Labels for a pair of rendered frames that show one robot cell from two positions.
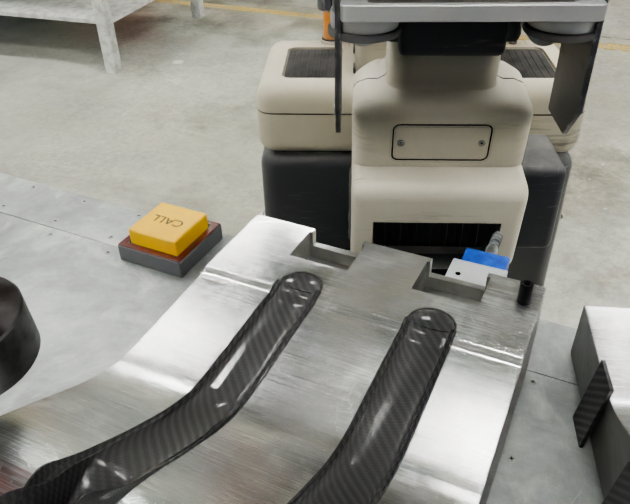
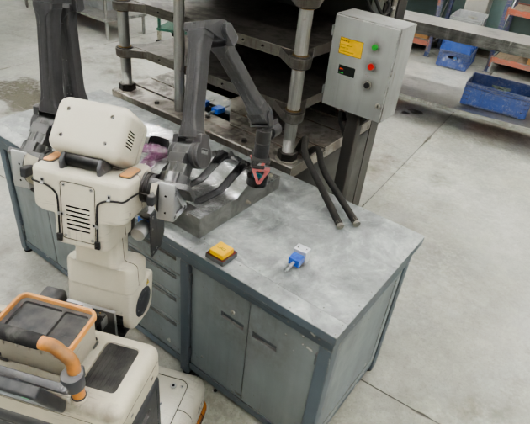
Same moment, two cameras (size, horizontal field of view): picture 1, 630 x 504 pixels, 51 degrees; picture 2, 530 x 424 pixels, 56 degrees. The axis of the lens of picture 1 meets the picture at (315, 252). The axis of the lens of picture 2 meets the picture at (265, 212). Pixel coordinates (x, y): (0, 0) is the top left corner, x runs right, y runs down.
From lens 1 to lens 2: 209 cm
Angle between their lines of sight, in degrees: 110
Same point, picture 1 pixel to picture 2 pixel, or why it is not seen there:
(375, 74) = (127, 263)
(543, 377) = not seen: hidden behind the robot
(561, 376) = not seen: hidden behind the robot
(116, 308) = (238, 242)
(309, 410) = (205, 186)
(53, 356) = (253, 234)
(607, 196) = not seen: outside the picture
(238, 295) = (210, 203)
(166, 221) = (222, 248)
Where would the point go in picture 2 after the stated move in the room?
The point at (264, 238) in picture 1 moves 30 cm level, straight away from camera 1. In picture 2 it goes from (200, 212) to (181, 266)
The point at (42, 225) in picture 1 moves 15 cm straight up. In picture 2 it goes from (262, 275) to (267, 240)
